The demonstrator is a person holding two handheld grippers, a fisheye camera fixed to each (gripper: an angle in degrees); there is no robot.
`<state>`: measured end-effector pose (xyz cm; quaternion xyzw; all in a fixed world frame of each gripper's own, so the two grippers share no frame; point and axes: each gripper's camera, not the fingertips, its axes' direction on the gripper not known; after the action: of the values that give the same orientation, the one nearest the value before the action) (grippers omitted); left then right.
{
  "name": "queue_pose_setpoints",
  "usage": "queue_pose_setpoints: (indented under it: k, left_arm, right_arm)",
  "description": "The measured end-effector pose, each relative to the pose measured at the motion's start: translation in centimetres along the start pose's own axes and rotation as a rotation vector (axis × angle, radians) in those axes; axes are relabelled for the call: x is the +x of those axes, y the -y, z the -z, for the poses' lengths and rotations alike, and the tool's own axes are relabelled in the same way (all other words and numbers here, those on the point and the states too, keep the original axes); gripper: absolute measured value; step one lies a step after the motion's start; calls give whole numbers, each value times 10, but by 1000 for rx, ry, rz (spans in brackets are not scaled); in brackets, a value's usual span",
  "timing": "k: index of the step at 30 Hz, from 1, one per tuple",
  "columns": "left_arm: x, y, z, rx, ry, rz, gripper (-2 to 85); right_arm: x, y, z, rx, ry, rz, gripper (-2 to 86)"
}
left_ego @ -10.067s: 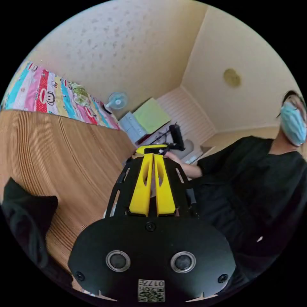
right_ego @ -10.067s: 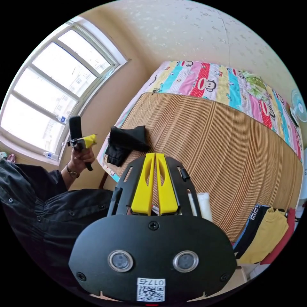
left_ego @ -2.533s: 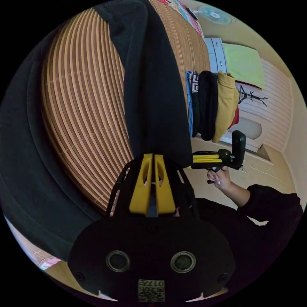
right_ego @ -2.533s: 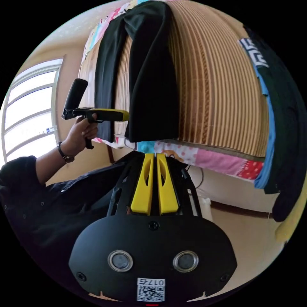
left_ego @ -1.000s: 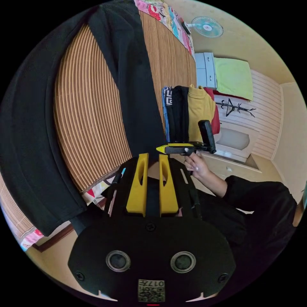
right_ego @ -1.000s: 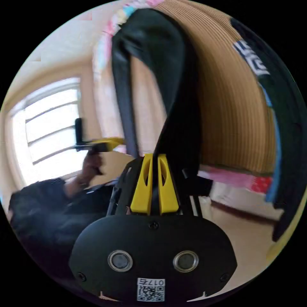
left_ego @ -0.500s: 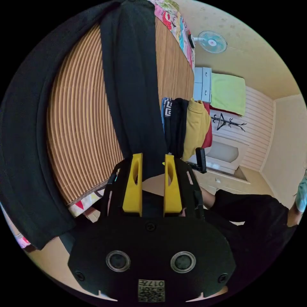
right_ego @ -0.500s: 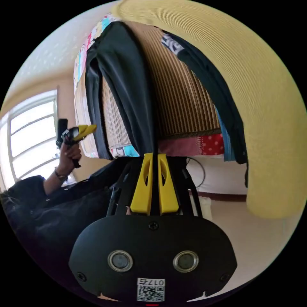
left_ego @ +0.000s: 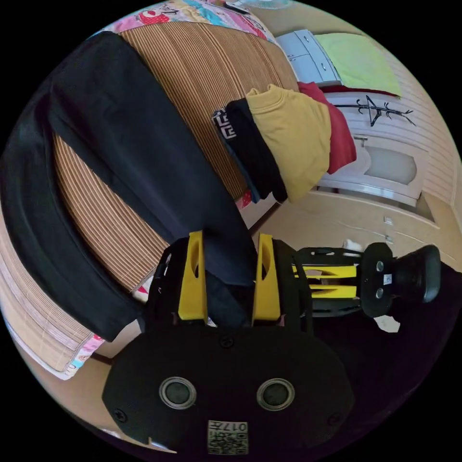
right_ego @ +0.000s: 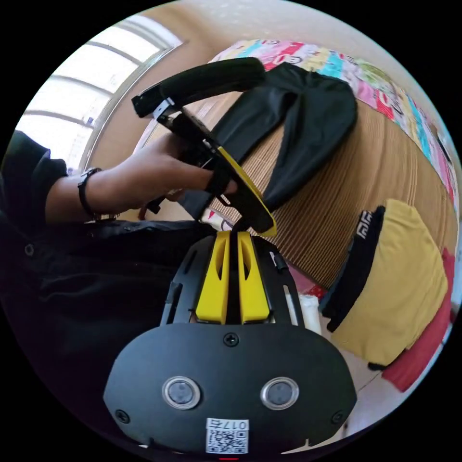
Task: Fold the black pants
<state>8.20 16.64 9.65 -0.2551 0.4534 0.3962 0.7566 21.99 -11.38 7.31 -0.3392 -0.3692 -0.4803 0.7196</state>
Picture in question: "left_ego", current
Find white door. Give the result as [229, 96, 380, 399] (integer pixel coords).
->
[317, 90, 439, 208]

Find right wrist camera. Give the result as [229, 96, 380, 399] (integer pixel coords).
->
[393, 244, 442, 305]

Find grey cupboard with green cloth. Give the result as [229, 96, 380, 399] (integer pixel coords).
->
[276, 28, 403, 98]

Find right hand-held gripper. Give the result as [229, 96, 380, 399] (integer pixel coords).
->
[292, 242, 398, 319]

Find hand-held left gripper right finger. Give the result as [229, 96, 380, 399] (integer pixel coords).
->
[252, 233, 282, 321]

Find black pants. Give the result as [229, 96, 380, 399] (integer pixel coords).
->
[0, 30, 259, 342]

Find pile of clothes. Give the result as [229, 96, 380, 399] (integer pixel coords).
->
[212, 82, 358, 205]

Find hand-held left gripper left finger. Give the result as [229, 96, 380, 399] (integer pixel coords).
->
[178, 231, 209, 321]

